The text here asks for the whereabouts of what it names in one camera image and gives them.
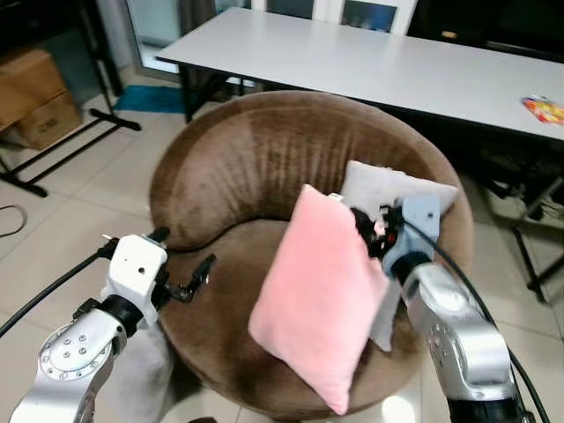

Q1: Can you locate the light grey pillow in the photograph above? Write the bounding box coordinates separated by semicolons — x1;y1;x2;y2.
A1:
339;160;461;353

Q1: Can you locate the orange red snack packet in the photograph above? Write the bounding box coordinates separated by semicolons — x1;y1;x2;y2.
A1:
522;95;564;125

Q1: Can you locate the blue floor mat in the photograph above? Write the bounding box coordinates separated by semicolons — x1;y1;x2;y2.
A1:
113;85;187;115

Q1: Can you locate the black metal cart frame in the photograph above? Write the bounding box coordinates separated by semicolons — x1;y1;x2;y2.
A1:
474;141;564;306

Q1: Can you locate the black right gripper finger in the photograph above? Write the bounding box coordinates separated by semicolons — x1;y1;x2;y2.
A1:
350;206;380;258

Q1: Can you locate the brown round velvet sofa chair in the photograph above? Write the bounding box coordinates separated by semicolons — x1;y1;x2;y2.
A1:
148;90;477;420

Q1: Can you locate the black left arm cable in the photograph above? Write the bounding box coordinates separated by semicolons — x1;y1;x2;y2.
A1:
0;240;119;340

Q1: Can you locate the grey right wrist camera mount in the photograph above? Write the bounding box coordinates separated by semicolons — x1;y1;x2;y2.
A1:
388;195;442;265

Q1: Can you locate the brown cardboard box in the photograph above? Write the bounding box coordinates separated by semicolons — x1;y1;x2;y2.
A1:
0;48;85;151

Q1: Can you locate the grey fluffy floor pillow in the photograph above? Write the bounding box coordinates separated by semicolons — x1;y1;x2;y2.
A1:
95;321;179;423

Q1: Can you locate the black metal stand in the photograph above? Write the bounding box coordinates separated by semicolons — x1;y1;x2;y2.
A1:
0;0;143;197

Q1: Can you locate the pink pillow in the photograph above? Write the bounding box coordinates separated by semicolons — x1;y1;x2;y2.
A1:
249;183;392;416

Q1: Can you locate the black floor cable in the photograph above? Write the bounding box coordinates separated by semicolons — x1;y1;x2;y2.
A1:
0;204;28;239

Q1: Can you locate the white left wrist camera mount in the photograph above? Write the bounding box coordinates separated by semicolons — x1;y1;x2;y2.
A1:
103;234;169;306

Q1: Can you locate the long white table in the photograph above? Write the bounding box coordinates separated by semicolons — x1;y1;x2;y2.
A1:
157;7;564;142

